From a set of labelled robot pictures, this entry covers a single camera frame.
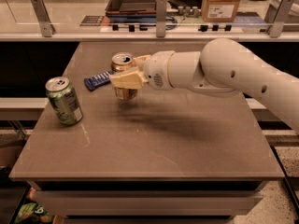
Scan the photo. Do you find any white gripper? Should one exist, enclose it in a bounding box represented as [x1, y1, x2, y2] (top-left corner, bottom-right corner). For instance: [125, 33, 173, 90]
[109, 50, 174, 91]

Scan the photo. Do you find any orange soda can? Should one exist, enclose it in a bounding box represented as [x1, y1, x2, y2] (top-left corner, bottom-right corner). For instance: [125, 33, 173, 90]
[111, 52, 137, 101]

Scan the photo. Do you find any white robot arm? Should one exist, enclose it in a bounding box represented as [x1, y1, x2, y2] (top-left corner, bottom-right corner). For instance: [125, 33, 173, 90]
[110, 38, 299, 133]

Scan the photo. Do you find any green soda can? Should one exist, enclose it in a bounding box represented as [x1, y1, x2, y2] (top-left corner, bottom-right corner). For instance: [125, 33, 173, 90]
[45, 77, 83, 125]

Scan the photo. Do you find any blue snack bar wrapper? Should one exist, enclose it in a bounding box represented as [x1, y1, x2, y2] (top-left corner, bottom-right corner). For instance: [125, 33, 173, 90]
[84, 71, 112, 91]

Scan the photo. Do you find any open dark tray box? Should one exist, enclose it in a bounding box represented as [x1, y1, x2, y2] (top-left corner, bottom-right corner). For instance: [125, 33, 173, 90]
[106, 0, 156, 15]

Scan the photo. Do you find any cardboard box with label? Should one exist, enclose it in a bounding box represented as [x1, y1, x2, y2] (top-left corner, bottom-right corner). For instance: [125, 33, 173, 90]
[201, 0, 240, 22]

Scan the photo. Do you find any table drawer front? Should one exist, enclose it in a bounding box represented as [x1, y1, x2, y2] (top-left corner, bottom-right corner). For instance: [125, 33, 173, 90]
[34, 191, 263, 217]

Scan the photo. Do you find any green snack bag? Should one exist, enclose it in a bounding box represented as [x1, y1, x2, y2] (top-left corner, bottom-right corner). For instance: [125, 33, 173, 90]
[14, 203, 54, 224]

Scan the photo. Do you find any middle metal glass bracket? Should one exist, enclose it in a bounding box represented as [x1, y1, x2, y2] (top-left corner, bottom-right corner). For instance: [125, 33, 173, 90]
[156, 0, 167, 38]

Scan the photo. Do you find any metal glass bracket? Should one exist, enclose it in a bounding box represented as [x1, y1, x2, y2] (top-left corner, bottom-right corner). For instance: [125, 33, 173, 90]
[156, 0, 167, 38]
[265, 0, 295, 38]
[30, 0, 56, 37]

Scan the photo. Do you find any left metal glass bracket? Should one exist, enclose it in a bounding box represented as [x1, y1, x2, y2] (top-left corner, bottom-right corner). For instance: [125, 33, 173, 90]
[30, 0, 56, 37]

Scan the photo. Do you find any right metal glass bracket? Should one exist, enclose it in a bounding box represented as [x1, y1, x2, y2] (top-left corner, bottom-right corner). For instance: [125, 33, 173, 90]
[265, 0, 295, 38]

